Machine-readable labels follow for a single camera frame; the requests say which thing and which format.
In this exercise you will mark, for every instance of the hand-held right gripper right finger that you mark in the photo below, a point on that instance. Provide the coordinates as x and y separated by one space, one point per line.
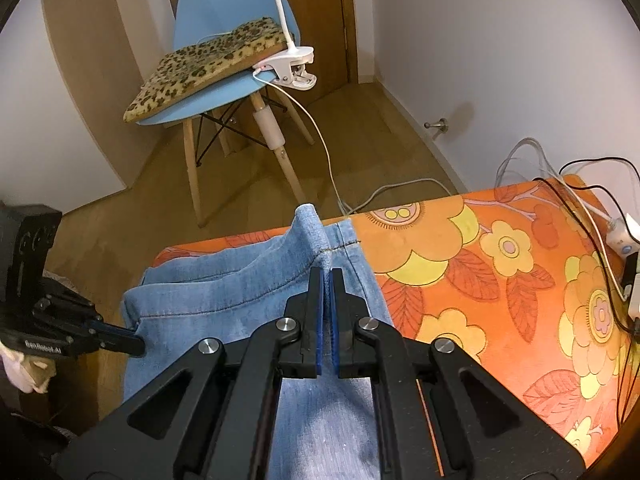
336 310

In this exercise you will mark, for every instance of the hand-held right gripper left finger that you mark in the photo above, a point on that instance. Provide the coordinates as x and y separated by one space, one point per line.
316 310

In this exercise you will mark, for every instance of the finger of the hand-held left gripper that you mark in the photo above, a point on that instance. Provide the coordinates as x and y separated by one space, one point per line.
120 337

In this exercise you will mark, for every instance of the light blue denim pants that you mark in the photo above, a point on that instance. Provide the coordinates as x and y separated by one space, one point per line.
240 285

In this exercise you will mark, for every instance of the person's left hand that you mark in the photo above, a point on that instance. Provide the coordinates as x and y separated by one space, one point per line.
22 372

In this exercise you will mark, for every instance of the orange floral bedspread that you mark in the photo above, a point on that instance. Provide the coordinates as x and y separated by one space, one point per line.
475 280

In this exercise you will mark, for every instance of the white foam tube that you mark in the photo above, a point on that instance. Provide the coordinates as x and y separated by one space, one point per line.
268 127

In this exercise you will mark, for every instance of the metal door stopper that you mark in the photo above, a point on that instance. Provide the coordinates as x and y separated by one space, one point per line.
440 124

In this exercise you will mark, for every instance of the white clip lamp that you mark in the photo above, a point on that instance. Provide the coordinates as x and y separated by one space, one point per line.
290 62

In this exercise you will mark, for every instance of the leopard print cushion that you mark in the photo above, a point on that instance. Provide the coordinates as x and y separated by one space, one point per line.
200 65

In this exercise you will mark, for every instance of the wooden door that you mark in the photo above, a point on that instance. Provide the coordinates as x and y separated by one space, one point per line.
320 15

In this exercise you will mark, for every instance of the blue chair with wooden legs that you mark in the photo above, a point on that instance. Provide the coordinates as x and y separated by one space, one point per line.
215 5

